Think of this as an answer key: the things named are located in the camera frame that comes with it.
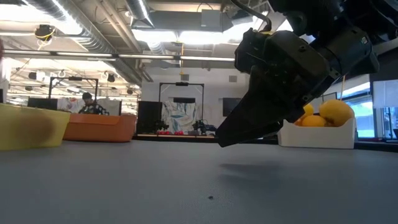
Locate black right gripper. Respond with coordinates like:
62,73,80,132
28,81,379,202
214,30,336,149

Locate yellow lemon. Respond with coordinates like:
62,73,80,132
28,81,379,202
303,103,315,120

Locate black cabinet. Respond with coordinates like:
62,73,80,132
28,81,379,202
221,97,243,118

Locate white plastic basket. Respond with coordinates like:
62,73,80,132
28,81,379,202
277,117,357,149

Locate white board panel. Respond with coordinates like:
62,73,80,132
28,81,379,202
310,91,338,105

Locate patterned cloth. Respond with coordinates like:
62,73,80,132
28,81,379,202
161,99,200,133

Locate grey ceiling box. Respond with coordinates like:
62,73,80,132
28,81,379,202
200,8,223,32

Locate black standing panel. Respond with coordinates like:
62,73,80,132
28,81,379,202
136,100,164,134

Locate orange plastic basket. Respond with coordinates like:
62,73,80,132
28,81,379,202
63,112,137,143

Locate person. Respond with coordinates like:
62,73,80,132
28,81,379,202
77,91,111,116

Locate black monitor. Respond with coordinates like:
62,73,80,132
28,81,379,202
27,97,59,111

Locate black ceiling device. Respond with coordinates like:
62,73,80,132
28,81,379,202
33,24,57,41

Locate yellow-green plastic basket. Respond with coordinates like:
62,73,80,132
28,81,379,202
0,103,72,152

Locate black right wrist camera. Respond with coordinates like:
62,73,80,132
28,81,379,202
234,28,271,75

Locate black gantry frame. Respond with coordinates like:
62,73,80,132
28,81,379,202
158,82,205,134
48,76,100,114

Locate black aluminium rig frame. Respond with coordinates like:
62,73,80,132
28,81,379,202
132,134,398,152

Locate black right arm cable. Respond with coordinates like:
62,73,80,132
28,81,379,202
229,0,273,32

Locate long ceiling light rail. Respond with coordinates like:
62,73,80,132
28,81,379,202
0,48,237,63

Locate silver ceiling duct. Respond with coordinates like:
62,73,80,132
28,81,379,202
24,0,155,83

